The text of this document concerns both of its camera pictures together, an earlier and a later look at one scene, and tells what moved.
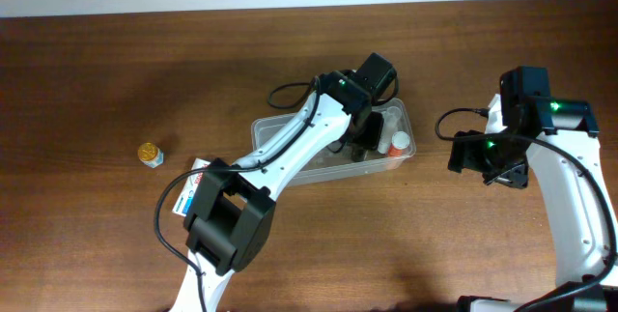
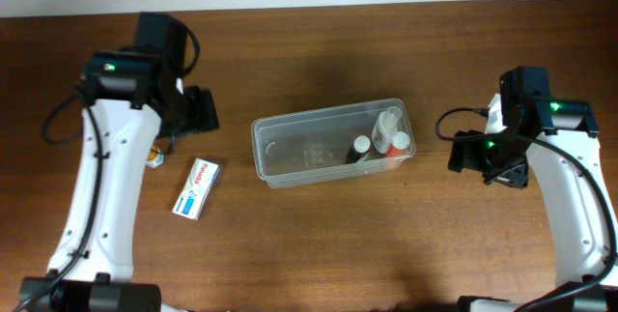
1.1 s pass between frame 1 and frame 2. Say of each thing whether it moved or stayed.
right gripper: stayed
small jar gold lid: stayed
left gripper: moved
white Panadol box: stayed
